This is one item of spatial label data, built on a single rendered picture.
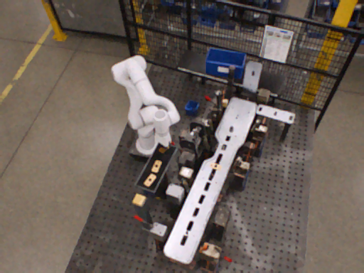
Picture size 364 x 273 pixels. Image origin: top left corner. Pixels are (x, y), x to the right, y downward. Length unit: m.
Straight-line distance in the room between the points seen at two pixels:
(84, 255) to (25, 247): 1.10
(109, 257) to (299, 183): 1.53
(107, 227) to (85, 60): 2.77
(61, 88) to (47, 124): 0.55
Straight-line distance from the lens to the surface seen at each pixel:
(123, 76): 2.20
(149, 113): 2.40
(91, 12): 4.71
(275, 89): 2.85
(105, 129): 3.96
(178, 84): 3.30
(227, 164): 2.40
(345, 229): 3.53
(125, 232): 2.54
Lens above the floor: 3.05
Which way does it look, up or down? 59 degrees down
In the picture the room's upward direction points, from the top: 3 degrees counter-clockwise
